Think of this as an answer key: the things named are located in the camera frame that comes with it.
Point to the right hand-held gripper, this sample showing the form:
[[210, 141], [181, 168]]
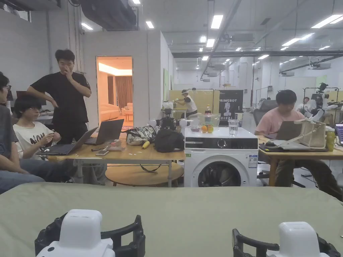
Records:
[[297, 241]]

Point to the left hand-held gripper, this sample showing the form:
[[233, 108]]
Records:
[[80, 230]]

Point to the bed with pale green sheet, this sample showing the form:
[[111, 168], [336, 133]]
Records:
[[182, 214]]

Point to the white washing machine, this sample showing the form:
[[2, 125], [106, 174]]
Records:
[[214, 150]]

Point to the cream sofa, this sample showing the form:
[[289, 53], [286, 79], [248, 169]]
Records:
[[110, 111]]

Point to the small black robot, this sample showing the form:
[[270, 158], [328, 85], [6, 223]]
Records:
[[168, 121]]

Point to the white humanoid robot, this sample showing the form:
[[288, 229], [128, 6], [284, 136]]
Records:
[[320, 103]]

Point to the black banner with robot print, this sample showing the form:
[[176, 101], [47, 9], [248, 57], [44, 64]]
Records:
[[230, 104]]

